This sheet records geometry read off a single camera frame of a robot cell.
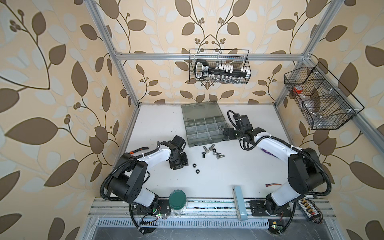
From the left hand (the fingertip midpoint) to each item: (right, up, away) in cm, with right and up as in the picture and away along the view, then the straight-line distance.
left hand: (184, 163), depth 88 cm
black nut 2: (+8, -4, -1) cm, 9 cm away
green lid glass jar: (-1, -11, -21) cm, 24 cm away
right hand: (+28, +18, +5) cm, 34 cm away
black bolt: (+11, +4, +6) cm, 13 cm away
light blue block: (+29, -17, -11) cm, 36 cm away
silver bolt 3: (+19, +5, +6) cm, 20 cm away
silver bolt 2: (+16, +8, +8) cm, 20 cm away
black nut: (+6, -1, +1) cm, 6 cm away
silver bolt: (+14, +6, +6) cm, 16 cm away
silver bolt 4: (+21, +3, +4) cm, 21 cm away
